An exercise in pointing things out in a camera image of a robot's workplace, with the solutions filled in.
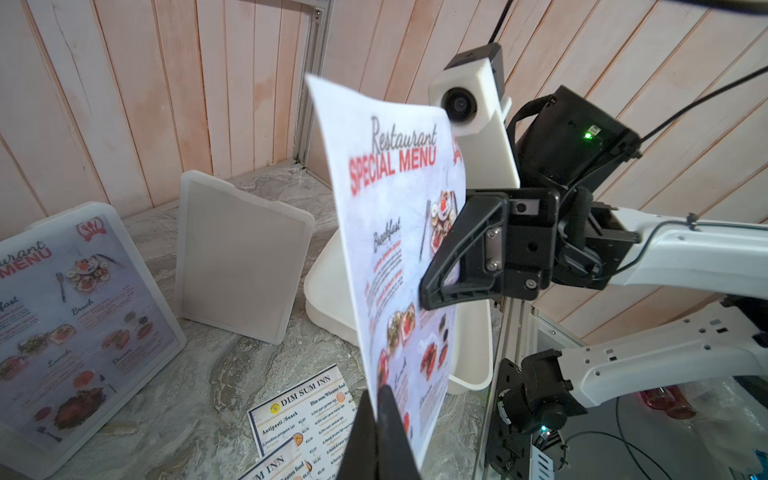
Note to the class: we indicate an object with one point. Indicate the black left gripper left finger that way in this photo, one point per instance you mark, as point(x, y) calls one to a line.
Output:
point(360, 460)

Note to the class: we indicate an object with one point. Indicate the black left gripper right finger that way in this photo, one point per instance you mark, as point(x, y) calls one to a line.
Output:
point(395, 460)

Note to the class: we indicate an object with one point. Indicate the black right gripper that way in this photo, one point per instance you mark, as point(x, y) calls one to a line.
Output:
point(551, 230)

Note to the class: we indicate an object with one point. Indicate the Dim Sum Inn menu front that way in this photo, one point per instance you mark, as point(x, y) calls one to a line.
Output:
point(317, 414)

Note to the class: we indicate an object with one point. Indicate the dim sum inn menu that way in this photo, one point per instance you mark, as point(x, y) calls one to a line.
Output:
point(286, 462)
point(317, 414)

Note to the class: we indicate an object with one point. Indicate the white menu holder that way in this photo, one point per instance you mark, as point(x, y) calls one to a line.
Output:
point(239, 258)
point(78, 336)

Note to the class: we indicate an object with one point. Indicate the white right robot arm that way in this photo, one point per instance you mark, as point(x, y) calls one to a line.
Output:
point(657, 245)

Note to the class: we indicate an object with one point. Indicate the white plastic tray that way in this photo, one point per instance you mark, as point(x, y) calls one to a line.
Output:
point(329, 306)

